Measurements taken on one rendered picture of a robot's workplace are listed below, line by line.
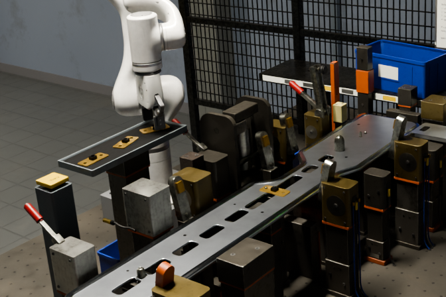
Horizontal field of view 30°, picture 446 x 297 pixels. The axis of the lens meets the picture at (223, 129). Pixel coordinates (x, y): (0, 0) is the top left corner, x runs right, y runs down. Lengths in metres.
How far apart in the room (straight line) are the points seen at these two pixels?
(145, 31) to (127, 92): 0.41
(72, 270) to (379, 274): 0.95
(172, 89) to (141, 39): 0.41
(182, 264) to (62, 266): 0.29
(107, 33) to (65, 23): 0.49
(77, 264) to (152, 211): 0.25
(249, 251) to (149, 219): 0.30
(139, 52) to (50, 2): 4.56
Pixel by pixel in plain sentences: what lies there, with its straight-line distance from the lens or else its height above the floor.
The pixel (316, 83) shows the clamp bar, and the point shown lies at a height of 1.16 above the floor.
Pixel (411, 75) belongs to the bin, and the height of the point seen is 1.11.
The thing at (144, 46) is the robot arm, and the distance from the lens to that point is 2.27.
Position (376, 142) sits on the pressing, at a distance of 2.62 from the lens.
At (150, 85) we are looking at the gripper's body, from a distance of 2.29.
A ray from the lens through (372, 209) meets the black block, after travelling 2.47.
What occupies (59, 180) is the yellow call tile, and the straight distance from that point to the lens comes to 2.13.
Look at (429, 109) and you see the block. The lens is 2.79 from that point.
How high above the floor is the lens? 1.99
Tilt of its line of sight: 21 degrees down
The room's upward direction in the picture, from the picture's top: 5 degrees counter-clockwise
